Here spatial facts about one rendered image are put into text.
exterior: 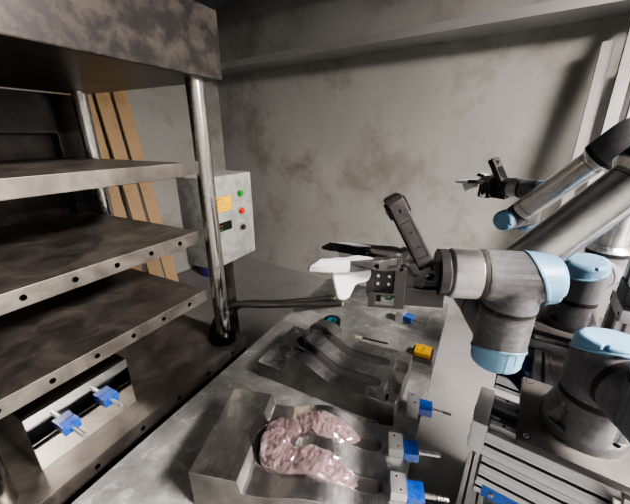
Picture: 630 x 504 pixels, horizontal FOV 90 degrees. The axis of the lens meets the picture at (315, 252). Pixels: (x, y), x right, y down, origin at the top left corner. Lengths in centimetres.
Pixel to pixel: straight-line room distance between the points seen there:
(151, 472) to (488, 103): 294
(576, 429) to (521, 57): 255
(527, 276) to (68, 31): 99
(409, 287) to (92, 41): 87
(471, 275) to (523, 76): 258
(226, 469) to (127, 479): 30
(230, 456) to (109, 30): 105
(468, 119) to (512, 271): 256
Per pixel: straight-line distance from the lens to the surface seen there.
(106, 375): 122
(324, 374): 111
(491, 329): 55
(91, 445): 126
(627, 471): 93
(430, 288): 50
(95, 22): 101
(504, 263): 51
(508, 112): 298
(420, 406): 114
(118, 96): 371
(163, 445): 114
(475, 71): 304
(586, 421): 88
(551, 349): 136
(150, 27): 110
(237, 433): 96
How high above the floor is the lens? 163
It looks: 20 degrees down
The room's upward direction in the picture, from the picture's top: straight up
